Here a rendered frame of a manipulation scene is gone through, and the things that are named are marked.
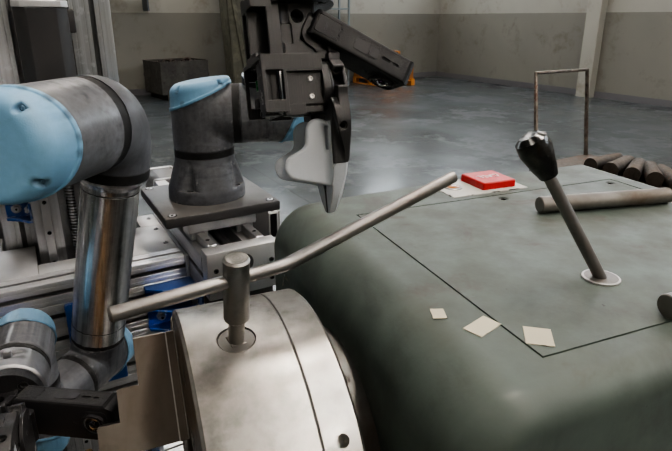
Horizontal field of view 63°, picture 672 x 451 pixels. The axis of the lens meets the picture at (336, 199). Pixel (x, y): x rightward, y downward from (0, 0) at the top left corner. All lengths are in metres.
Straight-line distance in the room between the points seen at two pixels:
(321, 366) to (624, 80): 11.50
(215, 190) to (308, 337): 0.61
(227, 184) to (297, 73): 0.59
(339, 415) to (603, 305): 0.26
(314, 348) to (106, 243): 0.39
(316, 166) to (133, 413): 0.29
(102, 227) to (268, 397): 0.40
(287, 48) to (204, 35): 11.87
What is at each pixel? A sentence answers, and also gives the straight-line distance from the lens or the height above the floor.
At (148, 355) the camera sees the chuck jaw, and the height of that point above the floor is 1.19.
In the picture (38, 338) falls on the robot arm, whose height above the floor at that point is 1.12.
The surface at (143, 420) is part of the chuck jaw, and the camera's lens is 0.59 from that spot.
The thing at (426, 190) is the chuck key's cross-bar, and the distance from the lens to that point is 0.53.
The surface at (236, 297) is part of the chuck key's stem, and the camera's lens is 0.46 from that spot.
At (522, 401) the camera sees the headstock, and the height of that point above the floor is 1.25.
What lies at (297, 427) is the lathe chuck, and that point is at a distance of 0.47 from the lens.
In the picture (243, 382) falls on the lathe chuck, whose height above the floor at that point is 1.22.
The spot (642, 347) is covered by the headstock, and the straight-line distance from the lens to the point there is 0.51.
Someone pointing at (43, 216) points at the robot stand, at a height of 1.15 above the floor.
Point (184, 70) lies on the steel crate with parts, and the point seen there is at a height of 0.54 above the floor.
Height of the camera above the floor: 1.50
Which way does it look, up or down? 18 degrees down
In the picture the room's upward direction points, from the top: straight up
